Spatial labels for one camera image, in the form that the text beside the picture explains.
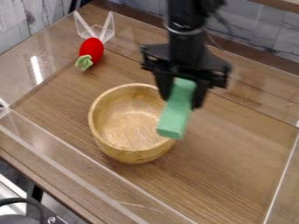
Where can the clear acrylic corner bracket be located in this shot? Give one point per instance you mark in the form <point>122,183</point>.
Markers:
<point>104,32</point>

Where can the green rectangular block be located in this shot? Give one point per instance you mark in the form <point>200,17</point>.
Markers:
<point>178,109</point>

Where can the brown wooden bowl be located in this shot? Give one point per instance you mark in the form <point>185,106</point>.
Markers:
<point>122,120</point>

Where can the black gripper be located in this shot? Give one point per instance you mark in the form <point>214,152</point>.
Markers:
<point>186,58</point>

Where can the black table leg bracket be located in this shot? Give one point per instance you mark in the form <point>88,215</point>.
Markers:
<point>57,213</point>

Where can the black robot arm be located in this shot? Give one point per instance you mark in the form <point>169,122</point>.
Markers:
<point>188,15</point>

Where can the red plush radish toy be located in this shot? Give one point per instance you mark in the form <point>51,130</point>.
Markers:
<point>92,52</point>

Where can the clear acrylic tray wall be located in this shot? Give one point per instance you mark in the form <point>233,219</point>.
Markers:
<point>88,187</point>

